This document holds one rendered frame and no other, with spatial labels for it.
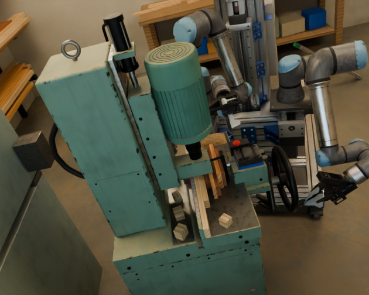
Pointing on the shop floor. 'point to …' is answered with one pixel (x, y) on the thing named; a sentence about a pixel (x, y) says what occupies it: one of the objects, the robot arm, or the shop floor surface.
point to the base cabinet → (203, 275)
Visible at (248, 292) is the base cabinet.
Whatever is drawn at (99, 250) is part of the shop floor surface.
